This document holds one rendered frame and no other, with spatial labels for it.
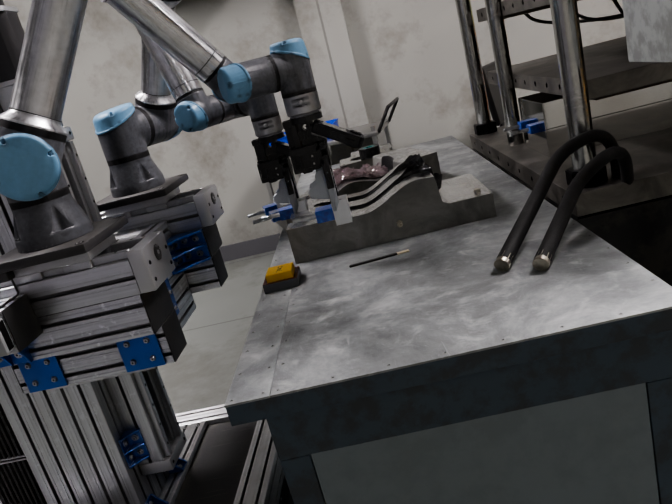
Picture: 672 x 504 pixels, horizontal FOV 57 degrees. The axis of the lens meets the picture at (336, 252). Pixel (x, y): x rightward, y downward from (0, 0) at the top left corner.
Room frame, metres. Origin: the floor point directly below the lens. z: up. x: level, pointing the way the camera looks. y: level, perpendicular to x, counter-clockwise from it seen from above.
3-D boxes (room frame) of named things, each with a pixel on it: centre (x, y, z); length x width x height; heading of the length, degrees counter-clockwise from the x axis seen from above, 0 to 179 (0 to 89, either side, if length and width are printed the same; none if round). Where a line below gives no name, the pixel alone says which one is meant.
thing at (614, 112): (2.05, -1.00, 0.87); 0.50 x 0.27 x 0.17; 85
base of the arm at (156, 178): (1.77, 0.49, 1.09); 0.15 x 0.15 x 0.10
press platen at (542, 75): (2.09, -1.13, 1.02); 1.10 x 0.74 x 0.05; 175
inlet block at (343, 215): (1.35, 0.01, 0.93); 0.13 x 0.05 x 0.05; 85
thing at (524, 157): (2.09, -1.08, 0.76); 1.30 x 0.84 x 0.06; 175
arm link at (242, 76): (1.33, 0.09, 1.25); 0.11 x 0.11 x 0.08; 21
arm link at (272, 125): (1.65, 0.09, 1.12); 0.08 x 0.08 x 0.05
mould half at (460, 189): (1.57, -0.16, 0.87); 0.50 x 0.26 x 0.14; 85
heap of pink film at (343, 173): (1.93, -0.10, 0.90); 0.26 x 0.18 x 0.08; 103
